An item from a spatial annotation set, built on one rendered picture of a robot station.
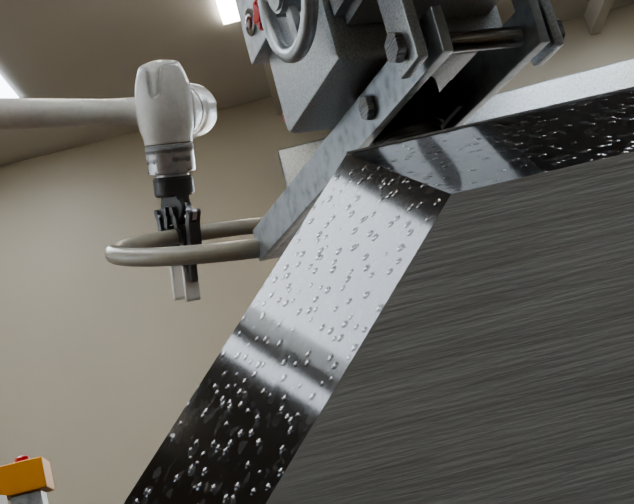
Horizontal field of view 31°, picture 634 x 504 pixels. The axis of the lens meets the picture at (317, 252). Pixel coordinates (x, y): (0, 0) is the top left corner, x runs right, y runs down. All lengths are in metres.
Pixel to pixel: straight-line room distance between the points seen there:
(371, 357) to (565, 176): 0.12
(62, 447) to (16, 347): 0.80
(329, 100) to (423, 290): 0.85
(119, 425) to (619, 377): 7.69
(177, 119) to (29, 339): 6.38
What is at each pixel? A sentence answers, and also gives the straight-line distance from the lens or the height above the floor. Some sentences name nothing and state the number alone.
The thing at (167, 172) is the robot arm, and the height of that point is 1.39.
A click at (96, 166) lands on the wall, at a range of 8.61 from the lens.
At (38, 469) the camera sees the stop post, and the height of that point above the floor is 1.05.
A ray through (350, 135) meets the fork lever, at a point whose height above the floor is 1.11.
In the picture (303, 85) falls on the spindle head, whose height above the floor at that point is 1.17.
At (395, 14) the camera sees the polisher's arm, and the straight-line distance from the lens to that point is 1.16.
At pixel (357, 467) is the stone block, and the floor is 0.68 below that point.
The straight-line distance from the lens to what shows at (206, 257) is 1.73.
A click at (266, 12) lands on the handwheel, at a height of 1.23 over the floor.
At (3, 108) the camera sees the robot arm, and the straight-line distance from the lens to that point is 2.25.
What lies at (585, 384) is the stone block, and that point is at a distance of 0.51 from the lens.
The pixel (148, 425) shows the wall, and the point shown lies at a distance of 8.10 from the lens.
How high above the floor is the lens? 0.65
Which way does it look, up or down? 15 degrees up
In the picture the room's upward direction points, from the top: 15 degrees counter-clockwise
